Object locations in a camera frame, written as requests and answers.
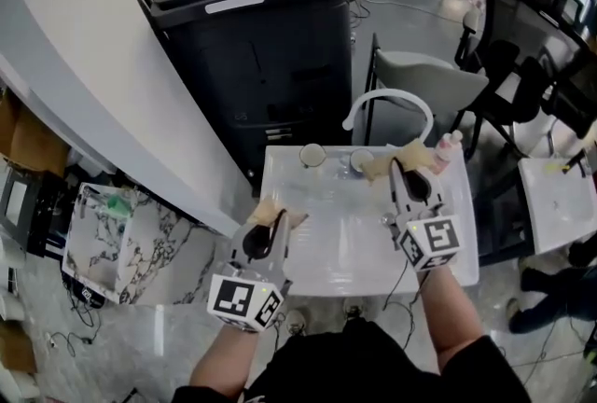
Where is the white curved faucet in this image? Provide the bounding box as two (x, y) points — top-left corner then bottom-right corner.
(342, 88), (436, 146)

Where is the black sink stand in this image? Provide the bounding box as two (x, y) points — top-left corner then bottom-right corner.
(475, 176), (537, 267)

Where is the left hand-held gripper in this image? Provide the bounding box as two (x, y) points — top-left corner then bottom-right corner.
(206, 210), (293, 334)

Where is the person's right forearm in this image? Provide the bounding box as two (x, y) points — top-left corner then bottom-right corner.
(417, 268), (486, 377)

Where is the pink soap bottle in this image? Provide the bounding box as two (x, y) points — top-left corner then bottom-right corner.
(431, 130), (464, 176)

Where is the grey chair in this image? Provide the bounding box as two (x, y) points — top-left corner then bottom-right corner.
(366, 33), (490, 160)

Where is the person's left shoe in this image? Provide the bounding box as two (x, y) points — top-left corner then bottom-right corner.
(286, 307), (312, 337)

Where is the wooden brush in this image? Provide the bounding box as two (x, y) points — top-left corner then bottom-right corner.
(361, 140), (436, 182)
(244, 196), (310, 229)

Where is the small green container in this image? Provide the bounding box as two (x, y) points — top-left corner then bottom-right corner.
(105, 194), (132, 219)

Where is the person's black shirt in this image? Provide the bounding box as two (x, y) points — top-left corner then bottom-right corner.
(172, 330), (533, 403)

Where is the tall black copier machine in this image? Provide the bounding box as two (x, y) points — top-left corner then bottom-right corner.
(148, 0), (354, 197)

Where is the blue cup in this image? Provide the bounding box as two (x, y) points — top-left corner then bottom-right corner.
(349, 147), (374, 174)

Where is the black floor cable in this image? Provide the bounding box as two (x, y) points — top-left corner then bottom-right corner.
(46, 302), (102, 358)

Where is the person's left forearm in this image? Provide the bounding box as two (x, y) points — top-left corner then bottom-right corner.
(188, 324), (262, 393)

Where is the black round floor device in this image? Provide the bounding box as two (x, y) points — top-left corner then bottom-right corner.
(64, 279), (108, 312)

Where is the marble pattern sink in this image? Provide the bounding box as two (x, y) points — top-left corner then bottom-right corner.
(62, 181), (220, 305)

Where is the white arch column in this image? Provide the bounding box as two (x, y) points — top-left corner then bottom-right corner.
(0, 0), (262, 239)

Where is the brown cardboard box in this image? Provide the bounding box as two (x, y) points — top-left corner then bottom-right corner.
(0, 88), (71, 178)

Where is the black mesh office chair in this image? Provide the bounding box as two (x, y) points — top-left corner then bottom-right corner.
(535, 32), (597, 150)

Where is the black framed white panel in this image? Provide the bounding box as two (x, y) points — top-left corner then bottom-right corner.
(0, 167), (43, 248)

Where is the black mesh chair with headrest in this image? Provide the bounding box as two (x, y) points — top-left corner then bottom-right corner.
(454, 0), (591, 160)

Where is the small white sink basin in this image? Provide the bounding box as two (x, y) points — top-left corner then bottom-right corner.
(517, 156), (597, 257)

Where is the large white sink basin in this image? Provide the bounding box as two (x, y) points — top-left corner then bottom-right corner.
(258, 144), (480, 298)

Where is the chrome faucet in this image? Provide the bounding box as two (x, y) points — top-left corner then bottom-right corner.
(76, 184), (102, 220)

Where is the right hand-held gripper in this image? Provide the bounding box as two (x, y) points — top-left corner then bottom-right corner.
(390, 158), (464, 273)

